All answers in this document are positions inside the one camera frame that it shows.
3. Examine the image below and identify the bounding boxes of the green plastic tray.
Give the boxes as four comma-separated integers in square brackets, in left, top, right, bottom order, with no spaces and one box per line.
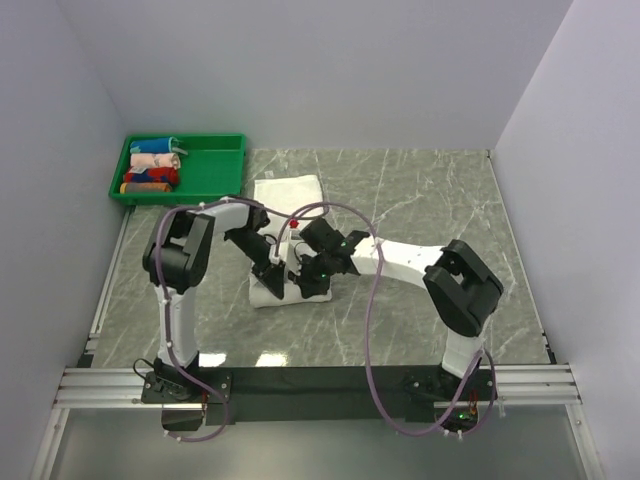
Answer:
[109,133,246,206]

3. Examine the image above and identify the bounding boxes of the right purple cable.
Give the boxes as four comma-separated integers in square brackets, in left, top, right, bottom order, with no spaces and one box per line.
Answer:
[277,202,499,439]

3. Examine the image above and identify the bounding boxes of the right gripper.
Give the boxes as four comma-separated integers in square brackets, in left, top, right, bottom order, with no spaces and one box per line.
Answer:
[290,251,336,297]

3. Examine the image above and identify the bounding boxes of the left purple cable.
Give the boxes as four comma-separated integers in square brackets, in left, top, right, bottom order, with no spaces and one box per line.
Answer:
[154,195,331,444]

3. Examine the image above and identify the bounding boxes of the purple cable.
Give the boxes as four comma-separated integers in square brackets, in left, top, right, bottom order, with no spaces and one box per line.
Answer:
[277,202,499,439]
[154,195,331,444]

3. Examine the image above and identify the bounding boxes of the orange rolled towel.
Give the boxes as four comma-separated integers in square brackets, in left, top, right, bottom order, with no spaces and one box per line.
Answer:
[119,182,173,194]

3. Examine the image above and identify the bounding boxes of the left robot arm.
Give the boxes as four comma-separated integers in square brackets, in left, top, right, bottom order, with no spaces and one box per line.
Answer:
[142,197,285,402]

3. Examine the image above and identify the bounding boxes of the pink rolled towel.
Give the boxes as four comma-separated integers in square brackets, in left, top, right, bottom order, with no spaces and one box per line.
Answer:
[130,153,181,169]

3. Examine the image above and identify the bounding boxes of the red blue rolled towel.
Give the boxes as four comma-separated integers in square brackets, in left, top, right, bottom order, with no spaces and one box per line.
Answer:
[123,167,180,186]

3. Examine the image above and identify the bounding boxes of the black base bar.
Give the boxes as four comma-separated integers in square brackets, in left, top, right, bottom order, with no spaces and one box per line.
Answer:
[139,364,499,434]

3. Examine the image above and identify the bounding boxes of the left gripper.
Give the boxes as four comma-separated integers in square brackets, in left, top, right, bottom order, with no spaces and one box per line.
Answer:
[226,227,284,298]

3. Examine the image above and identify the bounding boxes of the white towel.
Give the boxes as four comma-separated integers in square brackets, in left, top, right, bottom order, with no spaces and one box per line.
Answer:
[248,175,332,309]

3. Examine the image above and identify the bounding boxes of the aluminium rail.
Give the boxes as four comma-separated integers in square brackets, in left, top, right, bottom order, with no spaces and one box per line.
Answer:
[53,365,582,409]

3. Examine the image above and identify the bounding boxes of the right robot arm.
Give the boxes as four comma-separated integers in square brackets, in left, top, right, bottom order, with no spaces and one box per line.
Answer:
[291,219,504,399]

